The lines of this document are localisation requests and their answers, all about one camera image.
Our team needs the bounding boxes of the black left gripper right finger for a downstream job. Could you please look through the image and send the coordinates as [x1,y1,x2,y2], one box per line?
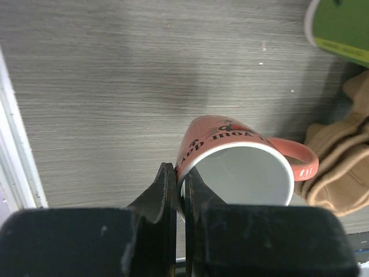
[184,170,231,276]

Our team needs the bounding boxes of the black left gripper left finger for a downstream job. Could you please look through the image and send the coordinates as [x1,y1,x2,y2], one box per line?
[123,163,176,276]

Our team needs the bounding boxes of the small pink handled cup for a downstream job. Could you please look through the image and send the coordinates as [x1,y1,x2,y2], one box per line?
[175,115,319,218]

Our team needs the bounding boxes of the green paper cups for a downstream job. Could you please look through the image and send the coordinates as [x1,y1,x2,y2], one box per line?
[304,0,368,68]

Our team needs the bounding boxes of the cardboard cup carrier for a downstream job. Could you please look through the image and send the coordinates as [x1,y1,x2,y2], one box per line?
[295,71,368,216]

